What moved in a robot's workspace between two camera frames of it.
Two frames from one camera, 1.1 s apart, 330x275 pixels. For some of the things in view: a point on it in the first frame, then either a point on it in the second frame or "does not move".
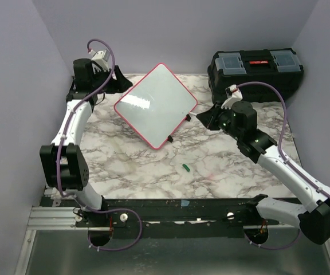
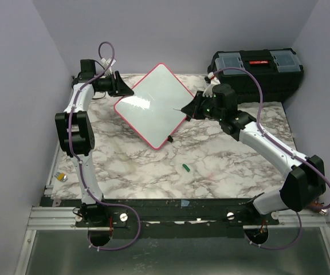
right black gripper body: x=221 y=118 to x=206 y=109
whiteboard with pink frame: x=156 y=105 does not move
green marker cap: x=186 y=167 does not move
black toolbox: x=279 y=67 does not move
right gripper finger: x=206 y=116 to x=191 y=110
